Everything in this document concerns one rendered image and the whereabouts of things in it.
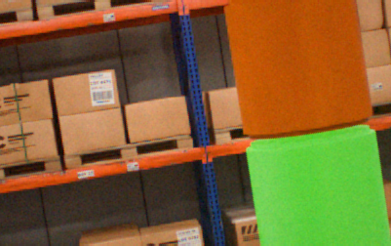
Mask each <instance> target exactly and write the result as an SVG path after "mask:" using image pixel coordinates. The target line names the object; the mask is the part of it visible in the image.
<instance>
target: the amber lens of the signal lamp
mask: <svg viewBox="0 0 391 246"><path fill-rule="evenodd" d="M228 4H229V5H228V6H226V7H224V8H223V9H224V13H225V17H226V26H227V30H228V38H229V42H230V51H231V56H232V64H233V68H234V77H235V81H236V90H237V94H238V103H239V107H240V115H241V119H242V128H243V133H244V135H247V136H249V137H250V139H251V140H269V139H277V138H289V137H294V136H305V135H309V134H318V133H322V132H329V131H333V130H340V129H343V128H350V127H353V126H358V125H361V124H363V123H367V121H369V117H371V116H372V106H371V93H370V88H369V79H368V76H367V66H366V62H365V53H364V48H363V39H362V34H361V29H360V22H359V17H358V8H357V3H356V0H230V1H228Z"/></svg>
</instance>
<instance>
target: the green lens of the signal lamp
mask: <svg viewBox="0 0 391 246"><path fill-rule="evenodd" d="M247 158H248V162H249V171H250V175H251V184H252V189H253V197H254V208H255V213H256V222H257V226H258V234H259V239H260V246H391V237H390V227H389V224H388V214H387V210H386V201H385V196H384V187H383V182H382V174H381V170H380V160H379V155H378V147H377V142H376V133H375V130H370V126H368V125H358V126H353V127H350V128H343V129H340V130H333V131H329V132H322V133H318V134H309V135H305V136H294V137H289V138H277V139H269V140H256V141H254V142H251V146H250V147H247Z"/></svg>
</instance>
